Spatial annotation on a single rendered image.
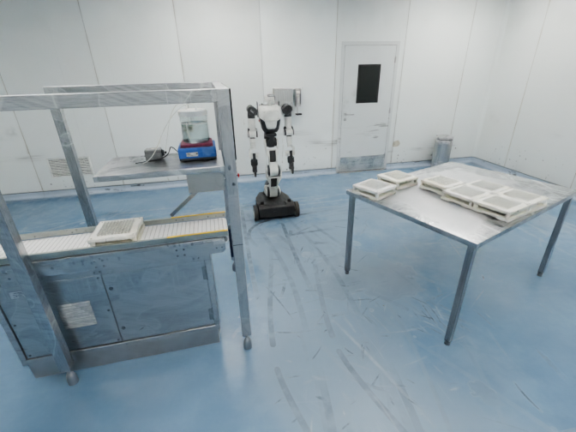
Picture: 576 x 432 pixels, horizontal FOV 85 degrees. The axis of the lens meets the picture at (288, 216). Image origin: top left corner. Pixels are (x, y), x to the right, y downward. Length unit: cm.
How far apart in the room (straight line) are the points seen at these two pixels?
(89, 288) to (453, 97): 623
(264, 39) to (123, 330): 437
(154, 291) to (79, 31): 419
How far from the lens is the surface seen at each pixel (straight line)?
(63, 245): 222
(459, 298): 236
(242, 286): 203
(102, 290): 222
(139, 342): 244
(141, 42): 544
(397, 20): 611
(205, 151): 180
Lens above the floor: 176
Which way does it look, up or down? 25 degrees down
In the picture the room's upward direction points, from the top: 1 degrees counter-clockwise
